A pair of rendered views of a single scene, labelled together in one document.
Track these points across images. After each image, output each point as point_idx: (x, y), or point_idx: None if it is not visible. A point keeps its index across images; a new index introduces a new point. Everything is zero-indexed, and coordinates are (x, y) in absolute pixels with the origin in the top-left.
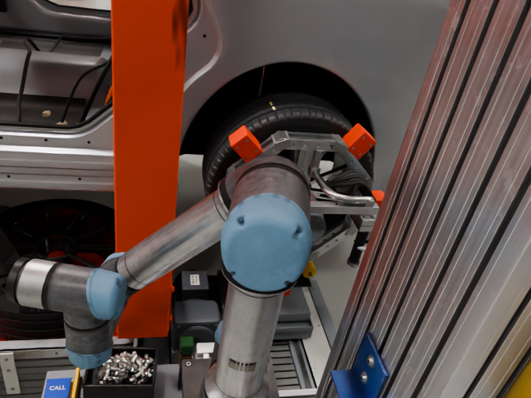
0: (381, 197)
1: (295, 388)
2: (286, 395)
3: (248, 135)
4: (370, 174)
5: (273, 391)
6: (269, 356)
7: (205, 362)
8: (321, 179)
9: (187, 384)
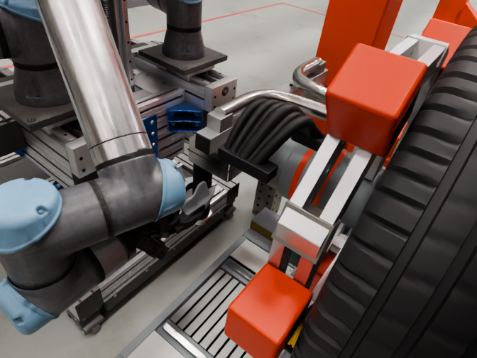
0: (255, 303)
1: (206, 341)
2: (162, 95)
3: (430, 20)
4: (327, 276)
5: (165, 59)
6: (184, 69)
7: (215, 57)
8: (318, 101)
9: (211, 50)
